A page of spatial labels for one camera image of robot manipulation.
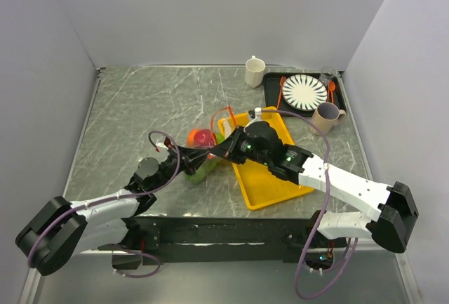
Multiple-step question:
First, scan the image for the clear glass cup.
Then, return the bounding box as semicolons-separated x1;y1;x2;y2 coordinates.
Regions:
319;66;336;86

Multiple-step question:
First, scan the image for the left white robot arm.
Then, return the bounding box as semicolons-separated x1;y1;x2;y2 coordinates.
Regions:
15;145;210;276

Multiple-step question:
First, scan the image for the orange toy tangerine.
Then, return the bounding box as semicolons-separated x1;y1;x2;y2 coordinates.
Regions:
186;129;198;147

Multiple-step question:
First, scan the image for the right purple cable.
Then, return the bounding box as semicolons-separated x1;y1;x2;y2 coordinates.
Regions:
254;107;358;300

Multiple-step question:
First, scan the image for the bumpy green toy fruit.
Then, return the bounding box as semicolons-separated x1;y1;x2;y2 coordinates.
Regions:
185;172;207;185

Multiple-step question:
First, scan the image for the beige mug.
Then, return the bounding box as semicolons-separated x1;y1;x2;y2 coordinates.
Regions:
310;102;346;135

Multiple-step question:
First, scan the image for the black base beam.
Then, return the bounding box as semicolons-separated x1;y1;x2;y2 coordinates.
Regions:
120;216;314;263

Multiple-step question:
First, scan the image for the orange plastic spoon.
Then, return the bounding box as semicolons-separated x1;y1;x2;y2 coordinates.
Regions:
328;81;336;104

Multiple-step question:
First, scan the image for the striped white plate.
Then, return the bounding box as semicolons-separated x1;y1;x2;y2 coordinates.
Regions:
281;74;328;111

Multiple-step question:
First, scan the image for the green toy starfruit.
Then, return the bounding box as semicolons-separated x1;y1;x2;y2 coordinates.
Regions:
202;158;220;175

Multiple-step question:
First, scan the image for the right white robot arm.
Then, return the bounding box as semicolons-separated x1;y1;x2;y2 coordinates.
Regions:
211;121;419;253

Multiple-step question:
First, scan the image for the red toy apple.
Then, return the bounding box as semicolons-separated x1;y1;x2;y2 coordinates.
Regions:
194;129;214;147

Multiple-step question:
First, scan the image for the clear zip top bag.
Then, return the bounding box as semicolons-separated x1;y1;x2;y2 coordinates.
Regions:
182;105;238;187

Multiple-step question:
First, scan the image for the green toy apple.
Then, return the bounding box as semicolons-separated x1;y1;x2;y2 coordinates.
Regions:
215;133;225;145

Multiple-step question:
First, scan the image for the yellow plastic tray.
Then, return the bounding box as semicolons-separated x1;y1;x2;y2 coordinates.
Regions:
217;112;314;211

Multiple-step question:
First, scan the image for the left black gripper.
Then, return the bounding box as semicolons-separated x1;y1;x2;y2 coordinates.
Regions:
151;144;212;192

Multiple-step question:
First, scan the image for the white ceramic mug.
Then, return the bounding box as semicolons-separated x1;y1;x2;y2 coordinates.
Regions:
245;55;266;88

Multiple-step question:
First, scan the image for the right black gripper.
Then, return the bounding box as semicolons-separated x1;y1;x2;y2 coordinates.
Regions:
212;124;272;166

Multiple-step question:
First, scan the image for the orange plastic fork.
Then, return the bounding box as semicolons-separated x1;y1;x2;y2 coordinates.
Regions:
276;76;286;109

